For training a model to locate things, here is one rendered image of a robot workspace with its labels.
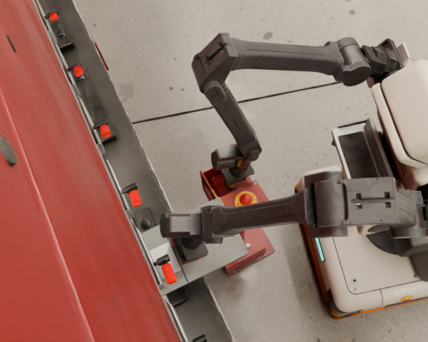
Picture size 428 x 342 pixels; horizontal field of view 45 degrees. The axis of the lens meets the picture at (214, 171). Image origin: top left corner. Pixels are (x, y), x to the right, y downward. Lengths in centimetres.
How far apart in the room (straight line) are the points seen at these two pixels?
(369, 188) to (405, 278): 138
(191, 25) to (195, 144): 74
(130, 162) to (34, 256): 147
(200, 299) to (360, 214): 76
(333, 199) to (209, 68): 47
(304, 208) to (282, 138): 176
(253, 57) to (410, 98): 36
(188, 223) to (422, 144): 54
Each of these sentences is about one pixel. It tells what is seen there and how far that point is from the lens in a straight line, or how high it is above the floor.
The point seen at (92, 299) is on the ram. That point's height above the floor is 203.
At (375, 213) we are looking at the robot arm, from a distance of 87.
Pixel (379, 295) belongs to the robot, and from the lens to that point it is 219.
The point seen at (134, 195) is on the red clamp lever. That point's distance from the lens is 124.
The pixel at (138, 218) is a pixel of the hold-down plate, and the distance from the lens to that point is 156.
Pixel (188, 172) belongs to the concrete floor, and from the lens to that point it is 257.
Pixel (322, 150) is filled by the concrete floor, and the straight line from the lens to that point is 264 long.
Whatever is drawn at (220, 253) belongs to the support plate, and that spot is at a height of 100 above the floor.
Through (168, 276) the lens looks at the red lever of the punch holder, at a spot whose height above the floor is 123.
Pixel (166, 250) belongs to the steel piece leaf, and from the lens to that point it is 142.
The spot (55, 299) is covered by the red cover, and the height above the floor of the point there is 219.
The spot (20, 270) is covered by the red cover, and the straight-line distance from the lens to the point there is 17.
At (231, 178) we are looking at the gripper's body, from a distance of 166.
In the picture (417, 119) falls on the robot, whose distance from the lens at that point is 122.
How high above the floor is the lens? 237
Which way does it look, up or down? 68 degrees down
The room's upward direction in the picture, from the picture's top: 6 degrees counter-clockwise
